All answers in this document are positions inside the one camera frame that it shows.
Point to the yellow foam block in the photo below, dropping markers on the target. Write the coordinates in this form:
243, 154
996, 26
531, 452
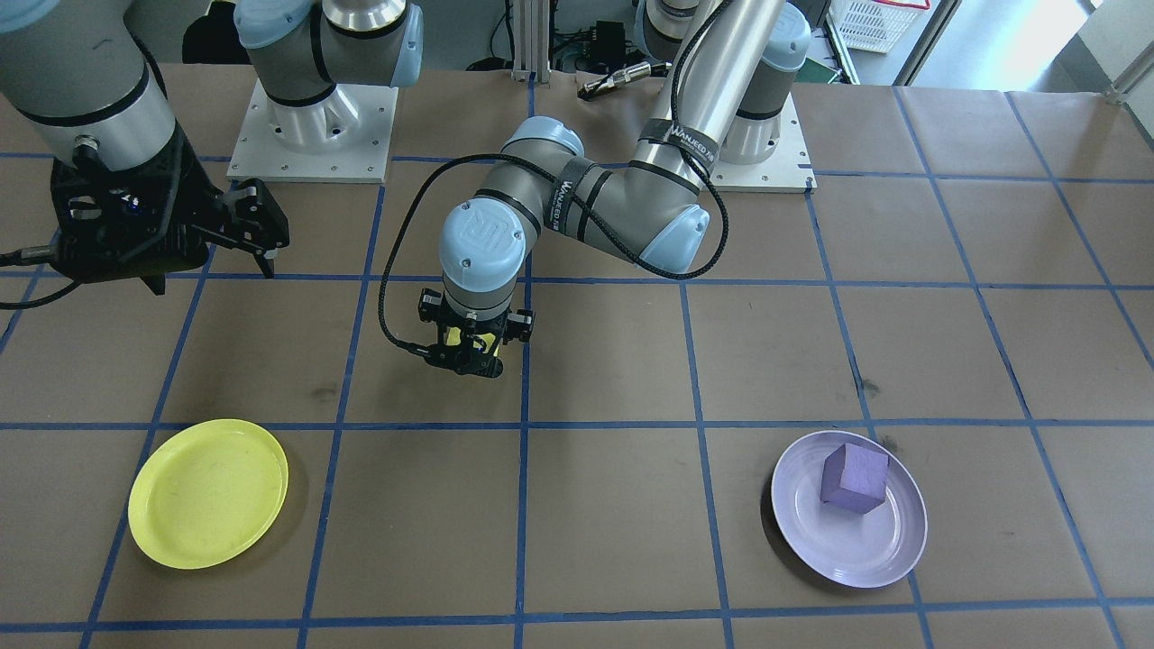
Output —
487, 343

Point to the purple foam block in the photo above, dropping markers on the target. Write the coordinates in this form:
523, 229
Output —
855, 478

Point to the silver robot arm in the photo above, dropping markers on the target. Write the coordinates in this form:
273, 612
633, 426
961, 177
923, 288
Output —
81, 72
631, 203

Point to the yellow round plate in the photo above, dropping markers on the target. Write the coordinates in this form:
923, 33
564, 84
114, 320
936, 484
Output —
209, 493

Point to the metal cylindrical tool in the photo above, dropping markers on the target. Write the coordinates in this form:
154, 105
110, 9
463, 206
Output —
622, 79

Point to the small black device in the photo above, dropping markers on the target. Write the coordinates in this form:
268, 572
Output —
609, 38

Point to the purple round plate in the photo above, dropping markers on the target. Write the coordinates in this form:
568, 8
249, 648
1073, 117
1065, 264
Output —
856, 550

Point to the white plastic basket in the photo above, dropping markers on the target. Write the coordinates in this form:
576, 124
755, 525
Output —
870, 22

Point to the white square base plate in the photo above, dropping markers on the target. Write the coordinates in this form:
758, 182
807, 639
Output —
270, 153
784, 171

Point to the aluminium profile post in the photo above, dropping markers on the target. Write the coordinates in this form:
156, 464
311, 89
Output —
532, 41

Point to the aluminium table rail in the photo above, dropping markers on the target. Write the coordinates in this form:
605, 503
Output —
1131, 81

